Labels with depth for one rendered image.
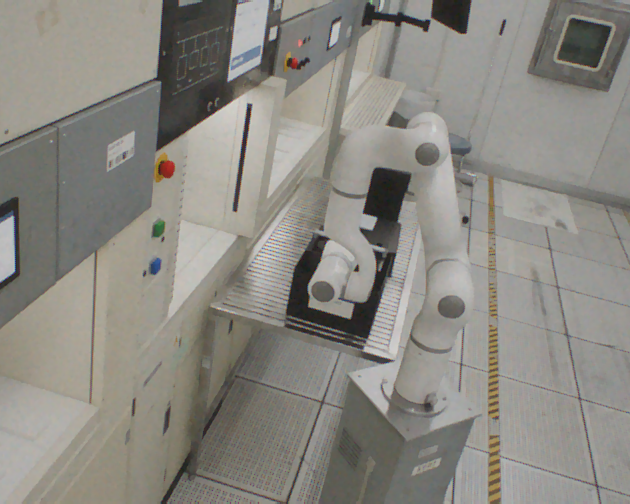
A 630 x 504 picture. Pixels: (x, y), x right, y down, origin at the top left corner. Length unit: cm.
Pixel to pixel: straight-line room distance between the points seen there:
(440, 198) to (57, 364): 95
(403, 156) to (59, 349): 87
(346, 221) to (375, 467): 72
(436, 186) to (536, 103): 468
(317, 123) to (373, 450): 213
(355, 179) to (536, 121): 477
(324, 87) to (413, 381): 209
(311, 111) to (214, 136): 147
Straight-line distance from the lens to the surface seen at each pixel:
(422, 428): 186
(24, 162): 104
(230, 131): 221
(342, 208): 164
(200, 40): 158
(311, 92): 363
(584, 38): 608
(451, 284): 166
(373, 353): 206
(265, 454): 275
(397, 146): 154
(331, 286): 170
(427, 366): 183
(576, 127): 635
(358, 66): 510
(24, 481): 147
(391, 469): 191
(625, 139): 644
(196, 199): 234
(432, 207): 162
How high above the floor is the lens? 193
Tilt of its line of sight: 27 degrees down
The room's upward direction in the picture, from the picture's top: 12 degrees clockwise
